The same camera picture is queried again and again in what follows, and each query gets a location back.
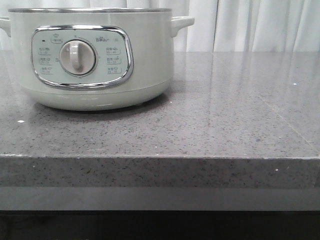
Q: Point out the pale green electric cooking pot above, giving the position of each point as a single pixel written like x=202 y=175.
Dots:
x=134 y=50

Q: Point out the beige round control knob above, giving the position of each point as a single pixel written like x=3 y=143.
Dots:
x=77 y=57

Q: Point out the white curtain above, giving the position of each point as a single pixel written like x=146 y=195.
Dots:
x=221 y=25

